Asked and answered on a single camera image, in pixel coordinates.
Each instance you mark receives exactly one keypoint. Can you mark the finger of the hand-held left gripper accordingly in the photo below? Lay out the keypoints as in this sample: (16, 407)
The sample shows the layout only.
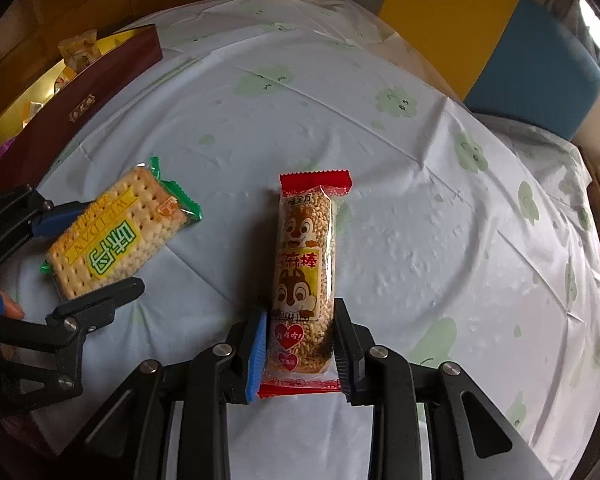
(95, 305)
(55, 220)

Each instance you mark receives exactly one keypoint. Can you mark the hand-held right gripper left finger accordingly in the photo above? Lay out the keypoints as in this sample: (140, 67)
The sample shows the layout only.
(255, 355)

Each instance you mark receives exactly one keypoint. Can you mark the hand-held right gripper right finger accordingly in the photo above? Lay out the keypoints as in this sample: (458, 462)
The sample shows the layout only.
(347, 360)

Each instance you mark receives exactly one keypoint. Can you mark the red-ended sesame stick packet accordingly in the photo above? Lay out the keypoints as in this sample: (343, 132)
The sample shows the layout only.
(305, 260)

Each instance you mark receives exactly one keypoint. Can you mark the gold-lined maroon tin box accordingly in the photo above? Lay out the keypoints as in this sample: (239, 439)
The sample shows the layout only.
(80, 105)

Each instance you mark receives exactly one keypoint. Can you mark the person's left hand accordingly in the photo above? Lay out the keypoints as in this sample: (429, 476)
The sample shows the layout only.
(12, 310)

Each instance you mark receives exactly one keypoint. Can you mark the purple snack packet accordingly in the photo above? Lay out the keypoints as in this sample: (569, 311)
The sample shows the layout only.
(2, 152)

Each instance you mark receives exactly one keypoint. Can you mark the yellow snack packet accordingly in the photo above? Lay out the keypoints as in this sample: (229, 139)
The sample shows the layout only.
(32, 111)
(65, 79)

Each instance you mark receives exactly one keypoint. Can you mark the small snack packets in box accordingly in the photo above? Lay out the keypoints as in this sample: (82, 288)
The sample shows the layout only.
(82, 46)

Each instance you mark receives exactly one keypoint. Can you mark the grey yellow blue headboard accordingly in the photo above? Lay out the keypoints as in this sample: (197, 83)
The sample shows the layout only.
(445, 15)

